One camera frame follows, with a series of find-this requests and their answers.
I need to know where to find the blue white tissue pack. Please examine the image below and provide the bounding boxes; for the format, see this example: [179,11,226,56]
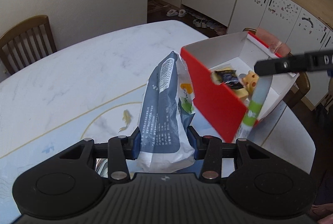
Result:
[137,52,195,173]

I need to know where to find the white storage cabinet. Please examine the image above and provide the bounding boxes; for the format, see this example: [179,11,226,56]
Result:
[160,0,333,106]

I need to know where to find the white green glue pen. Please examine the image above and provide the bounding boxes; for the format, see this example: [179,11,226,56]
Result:
[234,76,273,140]

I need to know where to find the yellow cheese toy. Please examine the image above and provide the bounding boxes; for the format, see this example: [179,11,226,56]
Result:
[242,71,259,95]

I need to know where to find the black snack packet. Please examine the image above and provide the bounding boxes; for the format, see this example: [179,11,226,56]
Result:
[212,69,244,90]

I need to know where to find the white slippers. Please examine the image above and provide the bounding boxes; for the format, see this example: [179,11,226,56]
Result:
[166,9,187,18]

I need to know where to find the wooden dining chair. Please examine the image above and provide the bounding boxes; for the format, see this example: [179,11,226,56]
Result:
[1,15,57,75]

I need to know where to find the red white cardboard box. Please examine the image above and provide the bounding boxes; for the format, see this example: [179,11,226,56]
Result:
[181,31,298,142]

